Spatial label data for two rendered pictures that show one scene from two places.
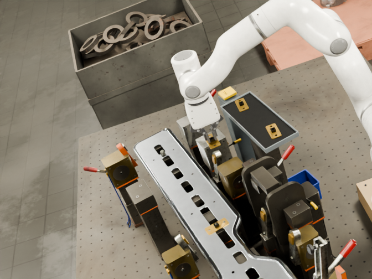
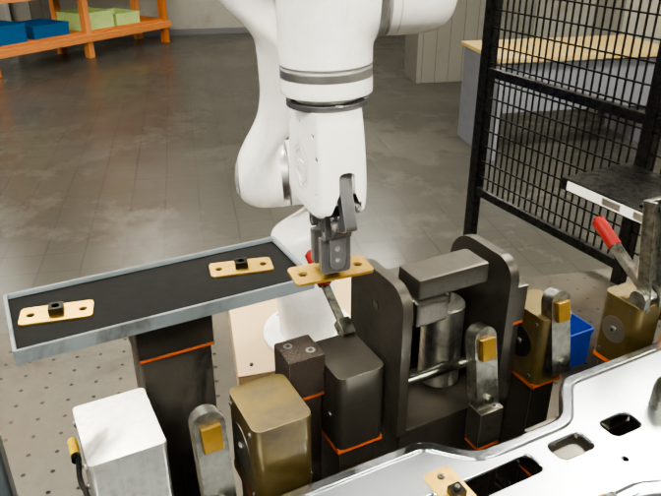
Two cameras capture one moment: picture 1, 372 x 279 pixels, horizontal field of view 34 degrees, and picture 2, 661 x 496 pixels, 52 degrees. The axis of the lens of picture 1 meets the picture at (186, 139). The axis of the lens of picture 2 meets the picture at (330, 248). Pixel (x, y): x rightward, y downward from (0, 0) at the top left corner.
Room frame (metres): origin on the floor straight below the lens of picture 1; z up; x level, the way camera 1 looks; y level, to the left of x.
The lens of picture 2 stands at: (1.88, 0.51, 1.60)
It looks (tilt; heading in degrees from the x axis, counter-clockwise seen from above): 27 degrees down; 254
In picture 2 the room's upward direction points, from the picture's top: straight up
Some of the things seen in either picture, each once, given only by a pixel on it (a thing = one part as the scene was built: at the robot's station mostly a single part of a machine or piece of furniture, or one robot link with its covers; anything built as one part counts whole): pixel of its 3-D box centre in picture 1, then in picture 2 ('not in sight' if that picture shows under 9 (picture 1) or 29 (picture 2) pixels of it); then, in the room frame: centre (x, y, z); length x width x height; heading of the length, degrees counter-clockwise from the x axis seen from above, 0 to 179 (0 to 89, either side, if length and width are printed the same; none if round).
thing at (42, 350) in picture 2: (257, 120); (163, 291); (1.88, -0.28, 1.16); 0.37 x 0.14 x 0.02; 11
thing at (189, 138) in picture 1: (202, 150); not in sight; (2.20, -0.05, 0.88); 0.12 x 0.07 x 0.36; 101
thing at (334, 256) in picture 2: (202, 134); (338, 246); (1.71, -0.06, 1.30); 0.03 x 0.03 x 0.07; 3
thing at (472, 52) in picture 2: not in sight; (560, 94); (-1.13, -3.78, 0.35); 1.34 x 0.68 x 0.71; 175
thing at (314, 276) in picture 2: (211, 139); (330, 266); (1.71, -0.08, 1.27); 0.08 x 0.04 x 0.01; 3
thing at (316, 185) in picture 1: (304, 189); not in sight; (1.88, -0.38, 0.74); 0.11 x 0.10 x 0.09; 11
